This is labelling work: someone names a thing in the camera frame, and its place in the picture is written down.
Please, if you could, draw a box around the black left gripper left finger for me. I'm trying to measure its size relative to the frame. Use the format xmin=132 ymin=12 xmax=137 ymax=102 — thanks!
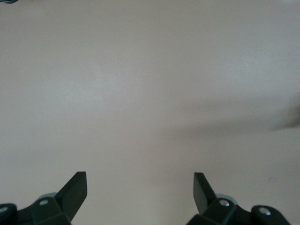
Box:
xmin=0 ymin=171 xmax=88 ymax=225

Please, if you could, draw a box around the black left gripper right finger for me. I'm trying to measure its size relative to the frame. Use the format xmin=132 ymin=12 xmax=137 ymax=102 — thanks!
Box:
xmin=186 ymin=172 xmax=292 ymax=225

